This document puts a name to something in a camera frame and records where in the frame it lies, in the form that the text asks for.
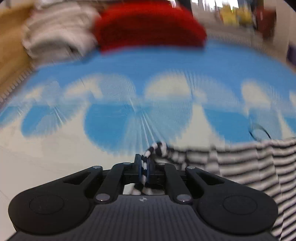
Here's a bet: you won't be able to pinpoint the purple box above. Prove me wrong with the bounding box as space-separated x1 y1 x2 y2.
287 44 296 66

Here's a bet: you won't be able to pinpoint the black cable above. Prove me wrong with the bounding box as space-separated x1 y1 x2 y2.
248 122 273 141

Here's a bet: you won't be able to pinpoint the red folded blanket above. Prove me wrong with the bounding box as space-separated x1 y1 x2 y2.
92 1 207 52

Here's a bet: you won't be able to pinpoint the blue white patterned bedsheet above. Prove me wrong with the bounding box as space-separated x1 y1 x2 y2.
0 41 296 200

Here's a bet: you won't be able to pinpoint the wooden headboard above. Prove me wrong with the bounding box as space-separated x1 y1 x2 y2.
1 2 34 102

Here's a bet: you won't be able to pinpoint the yellow plush toys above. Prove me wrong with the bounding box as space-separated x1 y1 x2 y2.
219 4 253 27

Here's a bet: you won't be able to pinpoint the cream folded quilt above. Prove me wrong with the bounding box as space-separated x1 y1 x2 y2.
22 1 101 62

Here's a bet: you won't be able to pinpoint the striped white hooded sweater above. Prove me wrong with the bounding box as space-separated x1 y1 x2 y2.
132 136 296 241

